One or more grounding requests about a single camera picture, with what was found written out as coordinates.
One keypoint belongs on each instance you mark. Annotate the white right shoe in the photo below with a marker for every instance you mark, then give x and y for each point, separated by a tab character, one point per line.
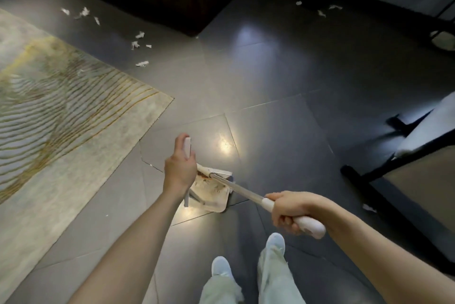
276	242

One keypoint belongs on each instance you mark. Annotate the person's right hand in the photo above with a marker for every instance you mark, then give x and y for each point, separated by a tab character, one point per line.
302	204

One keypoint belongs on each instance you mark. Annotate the person's left forearm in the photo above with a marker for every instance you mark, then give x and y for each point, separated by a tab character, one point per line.
135	243

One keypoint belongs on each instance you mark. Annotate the white dustpan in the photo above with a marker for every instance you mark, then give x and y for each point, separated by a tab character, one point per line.
210	194

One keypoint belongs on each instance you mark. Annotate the beige patterned rug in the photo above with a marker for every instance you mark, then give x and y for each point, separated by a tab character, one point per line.
64	111

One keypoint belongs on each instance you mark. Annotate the person's left hand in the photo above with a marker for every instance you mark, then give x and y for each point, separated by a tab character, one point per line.
177	170

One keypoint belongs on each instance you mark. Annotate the white left shoe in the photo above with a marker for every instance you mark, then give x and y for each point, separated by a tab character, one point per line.
221	266

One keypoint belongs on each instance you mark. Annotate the person's left thumb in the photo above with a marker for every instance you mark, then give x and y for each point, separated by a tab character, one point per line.
193	162

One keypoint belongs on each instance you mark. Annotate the white shoe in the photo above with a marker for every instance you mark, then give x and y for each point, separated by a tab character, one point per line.
221	266
276	242

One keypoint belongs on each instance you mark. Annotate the cluster of white paper scraps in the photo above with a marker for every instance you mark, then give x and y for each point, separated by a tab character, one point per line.
139	35

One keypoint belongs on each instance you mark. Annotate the person's right forearm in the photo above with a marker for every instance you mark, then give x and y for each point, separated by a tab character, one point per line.
384	254

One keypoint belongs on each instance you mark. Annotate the black frame chair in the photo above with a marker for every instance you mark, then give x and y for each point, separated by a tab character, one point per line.
369	172

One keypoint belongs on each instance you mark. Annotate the person's right thumb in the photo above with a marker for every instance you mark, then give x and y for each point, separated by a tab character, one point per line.
274	197

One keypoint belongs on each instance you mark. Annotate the pale trousers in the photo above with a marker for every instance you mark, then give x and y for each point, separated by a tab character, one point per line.
277	279

